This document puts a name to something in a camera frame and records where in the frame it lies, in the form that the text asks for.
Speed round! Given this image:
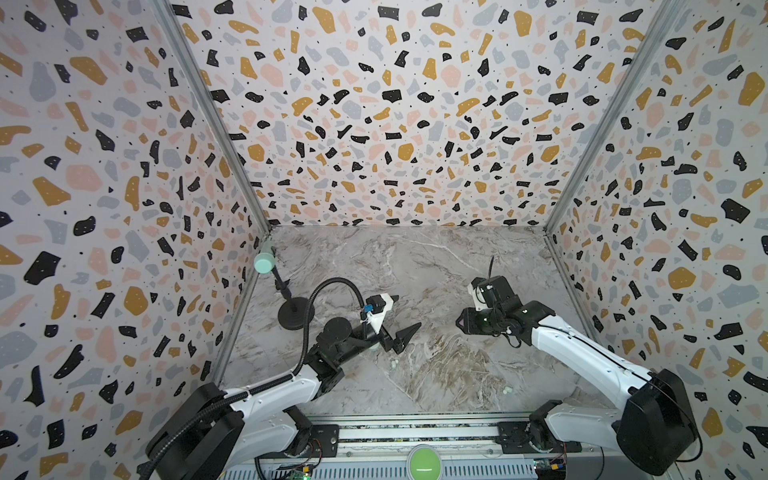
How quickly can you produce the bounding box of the black corrugated cable hose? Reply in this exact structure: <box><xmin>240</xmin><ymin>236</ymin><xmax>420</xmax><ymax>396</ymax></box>
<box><xmin>137</xmin><ymin>277</ymin><xmax>368</xmax><ymax>480</ymax></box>

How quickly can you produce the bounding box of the green round button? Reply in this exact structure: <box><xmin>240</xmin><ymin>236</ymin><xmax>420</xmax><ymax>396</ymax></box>
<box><xmin>406</xmin><ymin>444</ymin><xmax>443</xmax><ymax>480</ymax></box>

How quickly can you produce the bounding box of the mint green microphone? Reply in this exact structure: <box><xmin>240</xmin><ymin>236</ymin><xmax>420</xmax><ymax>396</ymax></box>
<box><xmin>253</xmin><ymin>239</ymin><xmax>276</xmax><ymax>275</ymax></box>

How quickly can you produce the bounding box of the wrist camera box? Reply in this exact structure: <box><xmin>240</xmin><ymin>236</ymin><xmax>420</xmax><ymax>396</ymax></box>
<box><xmin>361</xmin><ymin>293</ymin><xmax>399</xmax><ymax>334</ymax></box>
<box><xmin>468</xmin><ymin>276</ymin><xmax>521</xmax><ymax>312</ymax></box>

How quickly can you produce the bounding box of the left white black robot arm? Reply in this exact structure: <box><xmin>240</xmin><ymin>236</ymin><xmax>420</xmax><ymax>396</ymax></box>
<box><xmin>138</xmin><ymin>317</ymin><xmax>420</xmax><ymax>479</ymax></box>

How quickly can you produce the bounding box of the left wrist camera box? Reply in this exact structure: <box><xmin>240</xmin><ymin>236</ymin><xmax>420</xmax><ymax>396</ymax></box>
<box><xmin>361</xmin><ymin>293</ymin><xmax>399</xmax><ymax>334</ymax></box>

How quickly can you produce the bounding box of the black microphone stand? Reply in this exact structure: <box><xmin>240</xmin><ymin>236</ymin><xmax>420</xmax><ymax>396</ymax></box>
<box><xmin>271</xmin><ymin>266</ymin><xmax>315</xmax><ymax>331</ymax></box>

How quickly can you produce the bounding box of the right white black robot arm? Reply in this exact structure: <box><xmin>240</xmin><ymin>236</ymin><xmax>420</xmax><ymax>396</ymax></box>
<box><xmin>455</xmin><ymin>301</ymin><xmax>703</xmax><ymax>476</ymax></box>

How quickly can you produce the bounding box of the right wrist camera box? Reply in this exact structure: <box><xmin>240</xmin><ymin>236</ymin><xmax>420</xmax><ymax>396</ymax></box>
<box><xmin>468</xmin><ymin>276</ymin><xmax>521</xmax><ymax>312</ymax></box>

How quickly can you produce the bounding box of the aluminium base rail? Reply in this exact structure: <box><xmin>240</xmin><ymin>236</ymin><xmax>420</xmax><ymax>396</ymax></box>
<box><xmin>161</xmin><ymin>411</ymin><xmax>667</xmax><ymax>480</ymax></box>

